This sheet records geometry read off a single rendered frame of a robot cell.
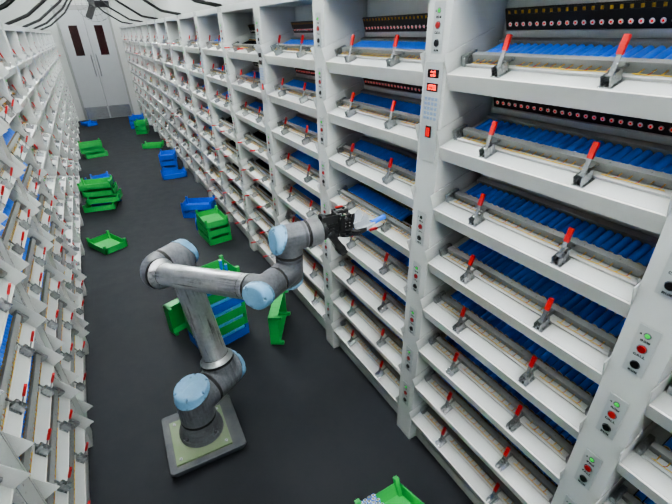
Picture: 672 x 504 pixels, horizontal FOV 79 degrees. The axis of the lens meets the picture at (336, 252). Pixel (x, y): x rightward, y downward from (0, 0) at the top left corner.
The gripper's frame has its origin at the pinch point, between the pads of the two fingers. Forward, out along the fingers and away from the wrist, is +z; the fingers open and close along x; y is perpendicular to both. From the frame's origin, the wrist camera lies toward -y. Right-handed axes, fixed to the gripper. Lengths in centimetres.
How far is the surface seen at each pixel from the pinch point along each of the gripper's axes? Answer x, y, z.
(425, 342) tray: -19, -47, 16
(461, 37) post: -18, 59, 14
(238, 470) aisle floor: 5, -105, -58
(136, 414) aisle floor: 59, -106, -94
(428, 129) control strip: -14.0, 34.5, 9.9
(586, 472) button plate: -84, -39, 13
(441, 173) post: -18.4, 21.6, 13.3
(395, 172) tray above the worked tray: 8.7, 14.0, 16.3
